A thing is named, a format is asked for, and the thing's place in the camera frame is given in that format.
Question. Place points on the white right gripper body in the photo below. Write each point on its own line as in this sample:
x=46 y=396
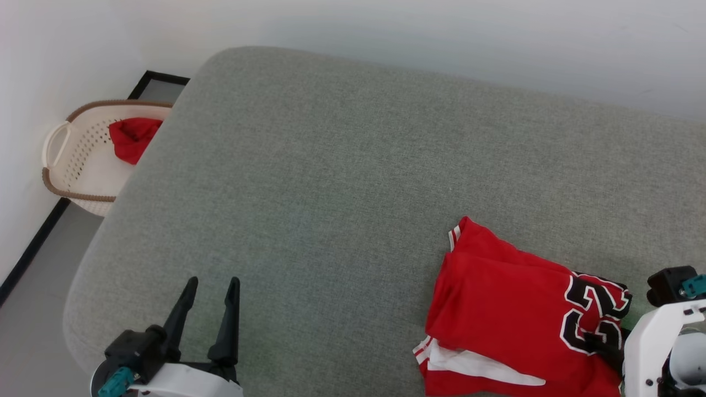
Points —
x=645 y=353

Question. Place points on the black floor border strip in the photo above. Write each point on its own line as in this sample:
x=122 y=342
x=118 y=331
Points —
x=33 y=248

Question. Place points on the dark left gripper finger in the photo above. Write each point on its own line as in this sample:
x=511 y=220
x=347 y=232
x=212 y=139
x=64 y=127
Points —
x=227 y=336
x=179 y=325

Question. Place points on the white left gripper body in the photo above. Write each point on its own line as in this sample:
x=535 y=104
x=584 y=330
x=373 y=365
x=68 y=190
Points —
x=193 y=383

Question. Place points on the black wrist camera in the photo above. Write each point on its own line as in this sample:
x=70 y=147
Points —
x=135 y=350
x=667 y=284

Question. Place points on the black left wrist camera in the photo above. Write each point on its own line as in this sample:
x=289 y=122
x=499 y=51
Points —
x=135 y=350

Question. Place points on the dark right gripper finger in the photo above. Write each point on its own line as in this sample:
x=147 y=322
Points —
x=609 y=347

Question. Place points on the red jersey white sleeves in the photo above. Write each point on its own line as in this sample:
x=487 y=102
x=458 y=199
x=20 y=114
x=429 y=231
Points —
x=507 y=309

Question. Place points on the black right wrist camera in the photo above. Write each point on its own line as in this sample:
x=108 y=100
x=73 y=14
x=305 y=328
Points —
x=667 y=284

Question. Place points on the red garment in basket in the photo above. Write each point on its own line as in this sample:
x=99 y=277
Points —
x=132 y=138

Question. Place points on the cream laundry basket brown rim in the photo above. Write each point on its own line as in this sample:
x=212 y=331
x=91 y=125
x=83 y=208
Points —
x=83 y=160

